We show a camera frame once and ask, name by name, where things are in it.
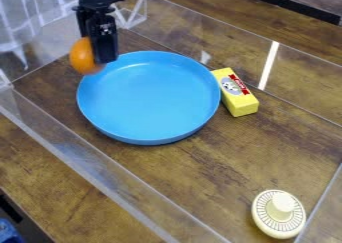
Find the orange ball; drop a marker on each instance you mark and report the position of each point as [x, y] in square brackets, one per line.
[81, 57]

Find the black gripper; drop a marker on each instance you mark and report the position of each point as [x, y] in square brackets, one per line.
[101, 28]

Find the blue round tray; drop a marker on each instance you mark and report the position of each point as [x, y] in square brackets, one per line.
[151, 98]

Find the clear acrylic enclosure wall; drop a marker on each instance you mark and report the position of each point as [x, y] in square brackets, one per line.
[93, 190]

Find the blue object at corner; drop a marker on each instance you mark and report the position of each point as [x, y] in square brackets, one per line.
[8, 233]

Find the yellow butter block toy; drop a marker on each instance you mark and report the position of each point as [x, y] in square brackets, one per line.
[236, 97]

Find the cream round knob lid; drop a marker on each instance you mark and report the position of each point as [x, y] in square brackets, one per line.
[278, 214]

